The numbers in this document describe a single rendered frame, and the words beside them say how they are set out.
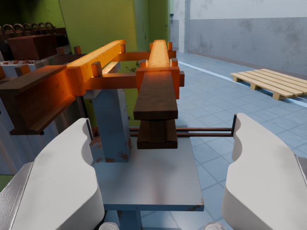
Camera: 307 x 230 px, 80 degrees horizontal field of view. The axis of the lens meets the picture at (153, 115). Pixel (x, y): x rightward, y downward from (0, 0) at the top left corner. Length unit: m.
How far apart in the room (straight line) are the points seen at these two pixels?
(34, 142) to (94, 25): 0.47
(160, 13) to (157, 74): 0.96
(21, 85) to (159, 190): 0.33
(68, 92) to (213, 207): 1.14
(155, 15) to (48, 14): 0.56
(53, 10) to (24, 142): 0.70
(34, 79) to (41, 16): 1.05
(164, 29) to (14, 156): 0.93
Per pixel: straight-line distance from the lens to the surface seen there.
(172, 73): 0.20
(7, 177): 1.01
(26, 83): 0.19
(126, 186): 0.44
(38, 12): 1.25
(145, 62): 0.28
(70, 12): 0.78
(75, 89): 0.25
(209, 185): 1.37
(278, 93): 2.82
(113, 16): 0.72
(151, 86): 0.16
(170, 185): 0.43
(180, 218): 1.21
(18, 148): 0.86
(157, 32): 1.14
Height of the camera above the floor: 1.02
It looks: 28 degrees down
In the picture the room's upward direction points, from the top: 3 degrees counter-clockwise
